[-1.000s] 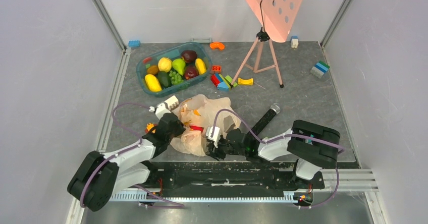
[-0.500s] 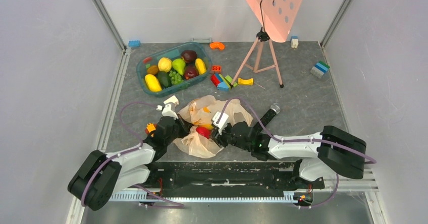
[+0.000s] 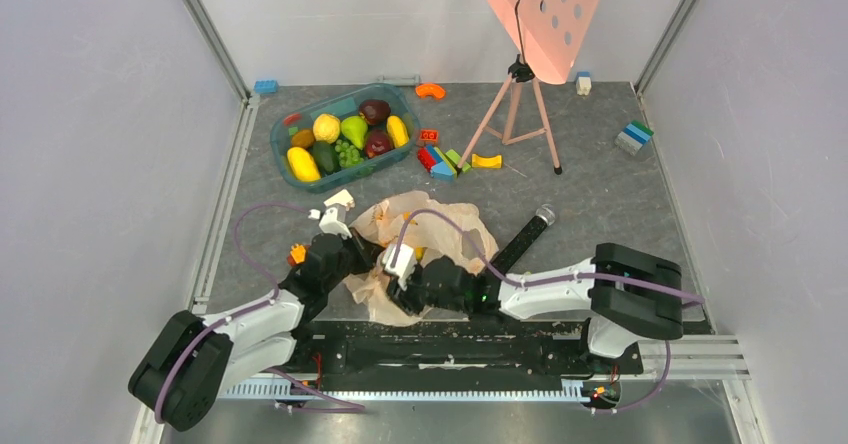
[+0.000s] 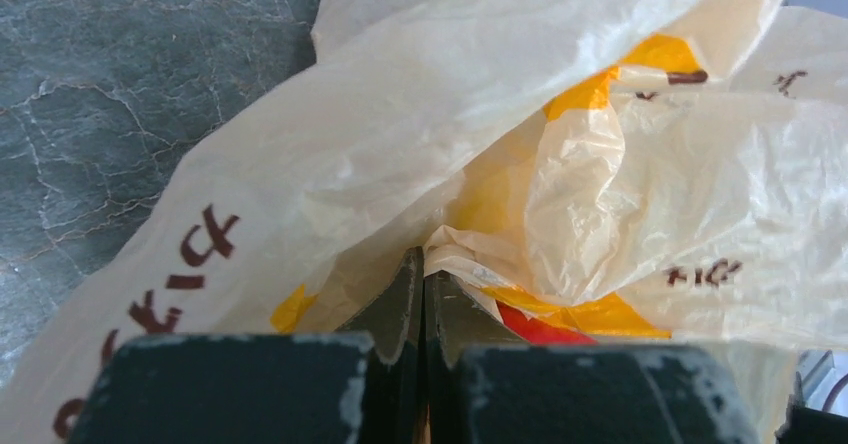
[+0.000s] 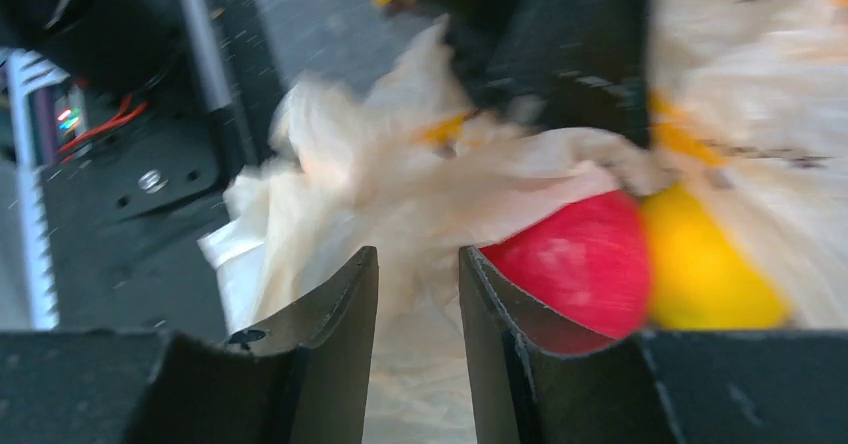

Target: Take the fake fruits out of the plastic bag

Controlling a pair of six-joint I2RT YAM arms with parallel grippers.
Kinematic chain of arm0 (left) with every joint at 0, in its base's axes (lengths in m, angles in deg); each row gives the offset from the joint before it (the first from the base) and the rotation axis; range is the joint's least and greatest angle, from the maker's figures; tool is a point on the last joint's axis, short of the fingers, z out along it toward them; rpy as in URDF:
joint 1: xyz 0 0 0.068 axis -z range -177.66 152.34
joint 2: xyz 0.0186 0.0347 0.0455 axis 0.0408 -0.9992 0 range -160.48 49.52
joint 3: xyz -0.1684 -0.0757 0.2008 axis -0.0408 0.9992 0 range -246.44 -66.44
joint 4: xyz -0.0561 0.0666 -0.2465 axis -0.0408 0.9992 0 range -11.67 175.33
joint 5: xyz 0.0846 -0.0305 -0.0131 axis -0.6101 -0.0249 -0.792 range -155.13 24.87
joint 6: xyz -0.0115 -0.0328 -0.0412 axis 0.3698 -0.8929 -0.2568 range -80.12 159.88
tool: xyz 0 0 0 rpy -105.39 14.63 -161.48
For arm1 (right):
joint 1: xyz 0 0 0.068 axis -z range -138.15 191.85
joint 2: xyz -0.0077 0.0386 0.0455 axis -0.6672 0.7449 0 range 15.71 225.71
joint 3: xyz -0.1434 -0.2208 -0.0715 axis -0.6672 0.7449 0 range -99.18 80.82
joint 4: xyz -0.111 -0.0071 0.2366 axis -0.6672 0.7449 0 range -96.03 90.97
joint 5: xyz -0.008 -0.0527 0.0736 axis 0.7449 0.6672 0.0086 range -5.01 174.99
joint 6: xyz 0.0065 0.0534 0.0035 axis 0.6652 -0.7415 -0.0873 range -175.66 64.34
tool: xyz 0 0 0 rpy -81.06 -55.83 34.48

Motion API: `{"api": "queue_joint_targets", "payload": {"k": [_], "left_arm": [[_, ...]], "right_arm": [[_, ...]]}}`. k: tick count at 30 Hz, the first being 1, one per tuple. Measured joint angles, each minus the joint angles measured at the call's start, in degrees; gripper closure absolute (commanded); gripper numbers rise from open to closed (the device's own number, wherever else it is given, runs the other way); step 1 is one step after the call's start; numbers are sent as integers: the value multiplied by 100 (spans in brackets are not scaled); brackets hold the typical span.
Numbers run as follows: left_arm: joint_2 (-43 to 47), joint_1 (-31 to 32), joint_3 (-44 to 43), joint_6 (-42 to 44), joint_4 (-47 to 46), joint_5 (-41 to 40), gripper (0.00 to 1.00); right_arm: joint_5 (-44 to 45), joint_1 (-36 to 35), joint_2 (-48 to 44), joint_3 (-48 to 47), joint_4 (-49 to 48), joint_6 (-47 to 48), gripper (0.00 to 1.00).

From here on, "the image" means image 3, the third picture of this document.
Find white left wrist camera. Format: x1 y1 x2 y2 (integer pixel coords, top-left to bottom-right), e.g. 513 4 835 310
319 204 352 240

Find white toy brick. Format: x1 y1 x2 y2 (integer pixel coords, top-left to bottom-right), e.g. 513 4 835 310
575 71 592 96

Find dark red fake fruit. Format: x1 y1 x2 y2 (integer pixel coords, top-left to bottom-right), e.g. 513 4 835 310
358 99 392 126

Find cream toy brick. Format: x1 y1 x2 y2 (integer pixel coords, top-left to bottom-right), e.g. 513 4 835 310
323 189 355 210

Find dark red fake apple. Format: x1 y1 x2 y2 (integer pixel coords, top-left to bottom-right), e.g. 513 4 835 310
363 129 394 159

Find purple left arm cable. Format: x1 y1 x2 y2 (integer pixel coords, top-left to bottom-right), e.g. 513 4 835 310
153 203 367 425

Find red curved toy brick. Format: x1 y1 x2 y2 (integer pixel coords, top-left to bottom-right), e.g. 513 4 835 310
282 113 302 126

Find lime green toy brick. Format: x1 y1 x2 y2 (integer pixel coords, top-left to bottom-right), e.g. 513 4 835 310
444 149 472 173

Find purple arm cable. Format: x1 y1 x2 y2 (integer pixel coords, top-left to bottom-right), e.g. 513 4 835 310
390 208 707 416
153 203 367 425

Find dark green fake avocado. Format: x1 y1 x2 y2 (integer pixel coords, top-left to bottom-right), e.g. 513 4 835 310
310 141 341 176

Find orange curved toy brick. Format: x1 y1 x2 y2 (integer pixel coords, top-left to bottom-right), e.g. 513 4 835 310
415 83 447 100

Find brown fake kiwi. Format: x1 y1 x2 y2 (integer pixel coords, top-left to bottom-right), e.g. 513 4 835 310
290 128 316 149

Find orange red toy brick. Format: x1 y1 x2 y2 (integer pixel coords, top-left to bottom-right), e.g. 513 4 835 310
287 244 309 267

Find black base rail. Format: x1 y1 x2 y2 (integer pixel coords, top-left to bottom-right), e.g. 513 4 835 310
279 319 644 393

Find stacked grey blue green bricks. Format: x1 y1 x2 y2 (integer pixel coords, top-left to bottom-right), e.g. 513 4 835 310
614 120 654 156

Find yellow fake lemon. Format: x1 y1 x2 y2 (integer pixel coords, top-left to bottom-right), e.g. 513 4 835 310
312 113 341 144

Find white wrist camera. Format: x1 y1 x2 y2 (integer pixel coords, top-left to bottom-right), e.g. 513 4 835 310
382 243 418 290
319 204 352 240

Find teal plastic basket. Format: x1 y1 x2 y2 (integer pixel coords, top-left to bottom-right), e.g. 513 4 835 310
270 83 420 193

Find green fake grapes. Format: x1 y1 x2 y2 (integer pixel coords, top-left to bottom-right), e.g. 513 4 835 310
333 139 364 169

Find red orange round brick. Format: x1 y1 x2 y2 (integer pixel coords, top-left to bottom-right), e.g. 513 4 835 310
417 129 439 146

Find blue toy brick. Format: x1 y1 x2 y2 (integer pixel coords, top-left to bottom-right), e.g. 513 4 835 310
253 79 279 95

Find small yellow fake mango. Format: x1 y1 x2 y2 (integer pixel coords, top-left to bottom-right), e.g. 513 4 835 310
386 115 410 149

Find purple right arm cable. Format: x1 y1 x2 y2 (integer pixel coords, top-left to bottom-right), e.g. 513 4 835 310
390 208 707 416

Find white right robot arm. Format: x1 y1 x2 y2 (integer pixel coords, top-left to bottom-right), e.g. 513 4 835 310
381 243 691 372

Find green fake pear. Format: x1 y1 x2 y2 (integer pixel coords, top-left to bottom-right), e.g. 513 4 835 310
340 115 369 150

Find large yellow fake mango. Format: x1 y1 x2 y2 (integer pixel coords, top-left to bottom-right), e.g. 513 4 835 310
286 146 322 183

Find pink perforated board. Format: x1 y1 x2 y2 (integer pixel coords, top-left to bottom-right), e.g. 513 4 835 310
486 0 600 85

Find translucent banana print plastic bag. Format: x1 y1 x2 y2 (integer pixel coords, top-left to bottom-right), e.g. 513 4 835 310
344 191 499 327

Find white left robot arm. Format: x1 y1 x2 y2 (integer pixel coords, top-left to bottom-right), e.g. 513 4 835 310
128 232 384 431

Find red blue green brick stack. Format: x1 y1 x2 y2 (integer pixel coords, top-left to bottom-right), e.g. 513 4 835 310
416 145 457 181

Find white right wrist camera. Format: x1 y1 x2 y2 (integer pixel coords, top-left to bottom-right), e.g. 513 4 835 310
382 243 418 290

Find yellow arch toy brick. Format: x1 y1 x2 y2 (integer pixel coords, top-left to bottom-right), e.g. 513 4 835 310
471 154 503 169

